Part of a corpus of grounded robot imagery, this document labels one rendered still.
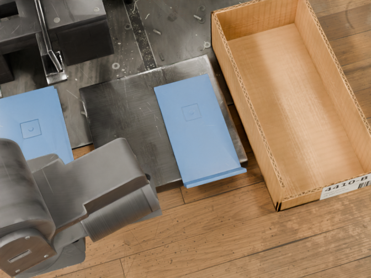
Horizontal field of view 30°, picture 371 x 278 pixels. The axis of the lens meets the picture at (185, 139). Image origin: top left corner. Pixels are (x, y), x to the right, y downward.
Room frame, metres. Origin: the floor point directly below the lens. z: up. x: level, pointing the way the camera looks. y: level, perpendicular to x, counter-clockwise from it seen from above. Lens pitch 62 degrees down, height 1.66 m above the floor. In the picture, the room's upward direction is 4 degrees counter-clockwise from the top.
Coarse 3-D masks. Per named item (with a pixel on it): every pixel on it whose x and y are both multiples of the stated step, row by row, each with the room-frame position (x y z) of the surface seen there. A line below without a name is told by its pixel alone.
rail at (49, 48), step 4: (36, 0) 0.56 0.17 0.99; (36, 4) 0.55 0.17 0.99; (40, 4) 0.55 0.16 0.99; (36, 8) 0.54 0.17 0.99; (40, 8) 0.54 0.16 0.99; (40, 12) 0.54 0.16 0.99; (40, 16) 0.53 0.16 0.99; (40, 20) 0.52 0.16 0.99; (44, 20) 0.52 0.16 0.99; (40, 24) 0.52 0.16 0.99; (44, 24) 0.52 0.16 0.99; (44, 28) 0.51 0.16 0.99; (44, 32) 0.51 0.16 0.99; (44, 36) 0.50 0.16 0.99; (48, 36) 0.50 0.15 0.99; (48, 40) 0.49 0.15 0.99; (48, 44) 0.49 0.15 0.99; (48, 48) 0.48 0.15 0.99; (52, 48) 0.50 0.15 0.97
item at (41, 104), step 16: (16, 96) 0.42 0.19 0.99; (32, 96) 0.42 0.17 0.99; (48, 96) 0.42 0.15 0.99; (0, 112) 0.40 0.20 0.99; (16, 112) 0.40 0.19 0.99; (32, 112) 0.40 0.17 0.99; (48, 112) 0.39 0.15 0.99; (0, 128) 0.38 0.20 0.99; (16, 128) 0.38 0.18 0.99; (48, 128) 0.37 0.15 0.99; (32, 144) 0.36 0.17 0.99; (48, 144) 0.35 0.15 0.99; (64, 144) 0.35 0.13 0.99; (64, 160) 0.33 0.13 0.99
